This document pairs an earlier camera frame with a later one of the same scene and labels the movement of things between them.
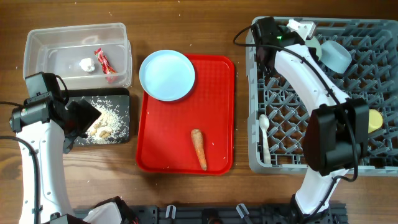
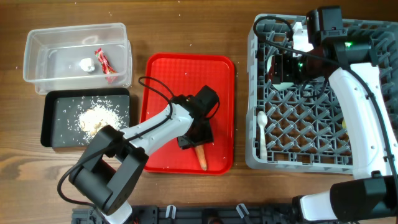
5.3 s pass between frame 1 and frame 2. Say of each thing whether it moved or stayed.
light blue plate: moved
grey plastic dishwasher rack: stayed
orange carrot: stayed
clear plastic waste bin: stayed
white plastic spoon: moved
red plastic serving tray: stayed
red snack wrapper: stayed
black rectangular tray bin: stayed
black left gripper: moved
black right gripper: moved
